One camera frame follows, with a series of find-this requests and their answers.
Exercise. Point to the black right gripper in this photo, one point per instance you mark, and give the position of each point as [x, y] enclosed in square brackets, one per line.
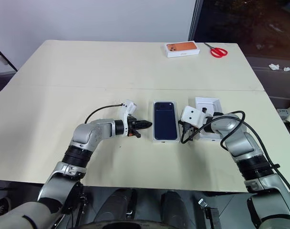
[190, 129]

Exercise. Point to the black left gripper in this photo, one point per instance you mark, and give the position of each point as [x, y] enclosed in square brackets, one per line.
[132, 128]

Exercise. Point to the dark blue smartphone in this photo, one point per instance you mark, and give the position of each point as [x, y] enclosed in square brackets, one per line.
[166, 120]

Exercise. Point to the white phone box base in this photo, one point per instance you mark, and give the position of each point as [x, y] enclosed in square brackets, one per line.
[165, 141]

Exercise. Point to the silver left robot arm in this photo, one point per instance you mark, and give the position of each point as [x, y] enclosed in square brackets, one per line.
[87, 132]

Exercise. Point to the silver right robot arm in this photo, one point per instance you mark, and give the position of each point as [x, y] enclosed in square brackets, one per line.
[235, 140]

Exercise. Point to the grey robot shoulder shell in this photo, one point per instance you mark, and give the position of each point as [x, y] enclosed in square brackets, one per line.
[16, 217]

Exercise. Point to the white phone box lid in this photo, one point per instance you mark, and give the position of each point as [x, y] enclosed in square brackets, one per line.
[207, 99]

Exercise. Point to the orange printed phone box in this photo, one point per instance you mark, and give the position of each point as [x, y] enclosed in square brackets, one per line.
[182, 48]

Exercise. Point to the dark rounded shape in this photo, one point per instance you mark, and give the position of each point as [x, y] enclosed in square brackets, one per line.
[116, 205]

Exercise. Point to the metal table clamp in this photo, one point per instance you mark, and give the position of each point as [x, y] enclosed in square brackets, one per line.
[210, 213]

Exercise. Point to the white power strip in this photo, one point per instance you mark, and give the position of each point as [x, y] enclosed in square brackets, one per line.
[282, 112]

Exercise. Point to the crumpled white paper scrap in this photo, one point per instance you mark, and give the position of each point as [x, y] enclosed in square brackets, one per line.
[274, 66]
[288, 69]

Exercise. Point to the black metal stand leg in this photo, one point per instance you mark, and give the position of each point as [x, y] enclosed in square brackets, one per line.
[4, 58]

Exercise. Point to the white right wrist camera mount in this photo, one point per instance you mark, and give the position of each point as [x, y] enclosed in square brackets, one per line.
[192, 114]

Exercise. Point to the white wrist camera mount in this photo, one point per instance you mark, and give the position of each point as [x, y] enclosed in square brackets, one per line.
[128, 107]
[192, 114]

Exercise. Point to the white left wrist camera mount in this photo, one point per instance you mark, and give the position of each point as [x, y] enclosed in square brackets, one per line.
[128, 107]

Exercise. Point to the grey window frame post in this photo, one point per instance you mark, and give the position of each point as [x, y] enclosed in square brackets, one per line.
[195, 20]

